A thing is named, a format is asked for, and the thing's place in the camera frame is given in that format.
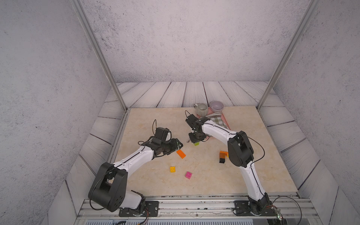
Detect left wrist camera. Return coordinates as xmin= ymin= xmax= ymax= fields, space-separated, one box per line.
xmin=154 ymin=127 xmax=172 ymax=142

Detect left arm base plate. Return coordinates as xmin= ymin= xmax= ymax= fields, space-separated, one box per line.
xmin=119 ymin=201 xmax=159 ymax=217

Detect purple bowl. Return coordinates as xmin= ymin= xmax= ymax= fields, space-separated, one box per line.
xmin=210 ymin=100 xmax=224 ymax=112

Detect metal tongs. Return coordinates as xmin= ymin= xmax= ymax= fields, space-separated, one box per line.
xmin=206 ymin=111 xmax=222 ymax=118

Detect left aluminium frame post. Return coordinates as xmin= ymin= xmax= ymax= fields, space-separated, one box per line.
xmin=70 ymin=0 xmax=128 ymax=111

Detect orange long brick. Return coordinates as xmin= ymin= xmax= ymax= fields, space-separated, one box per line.
xmin=176 ymin=150 xmax=186 ymax=159
xmin=219 ymin=151 xmax=228 ymax=158

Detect aluminium frame post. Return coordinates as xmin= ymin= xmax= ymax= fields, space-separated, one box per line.
xmin=256 ymin=0 xmax=320 ymax=110
xmin=70 ymin=0 xmax=128 ymax=111

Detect ribbed grey cup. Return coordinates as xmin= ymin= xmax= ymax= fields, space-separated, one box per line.
xmin=194 ymin=103 xmax=208 ymax=117

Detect aluminium front rail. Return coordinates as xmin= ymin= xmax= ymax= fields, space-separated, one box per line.
xmin=75 ymin=193 xmax=322 ymax=225

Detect pink tray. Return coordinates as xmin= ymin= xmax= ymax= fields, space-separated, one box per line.
xmin=196 ymin=107 xmax=230 ymax=129

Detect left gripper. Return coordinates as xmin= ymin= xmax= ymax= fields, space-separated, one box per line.
xmin=159 ymin=138 xmax=184 ymax=155

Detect green checkered cloth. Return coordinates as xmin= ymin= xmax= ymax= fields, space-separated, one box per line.
xmin=210 ymin=117 xmax=229 ymax=129

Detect magenta small brick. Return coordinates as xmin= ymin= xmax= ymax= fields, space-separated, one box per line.
xmin=185 ymin=172 xmax=192 ymax=179

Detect yellow small brick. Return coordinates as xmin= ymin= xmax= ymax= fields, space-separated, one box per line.
xmin=170 ymin=166 xmax=176 ymax=173

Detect right aluminium frame post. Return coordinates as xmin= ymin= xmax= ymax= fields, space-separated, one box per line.
xmin=256 ymin=0 xmax=320 ymax=110

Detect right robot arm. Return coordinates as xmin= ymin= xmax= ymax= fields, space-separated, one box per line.
xmin=186 ymin=114 xmax=271 ymax=215

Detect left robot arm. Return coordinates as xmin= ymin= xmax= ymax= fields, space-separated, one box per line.
xmin=88 ymin=137 xmax=183 ymax=215

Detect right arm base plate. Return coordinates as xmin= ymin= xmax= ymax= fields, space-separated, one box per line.
xmin=232 ymin=200 xmax=277 ymax=217

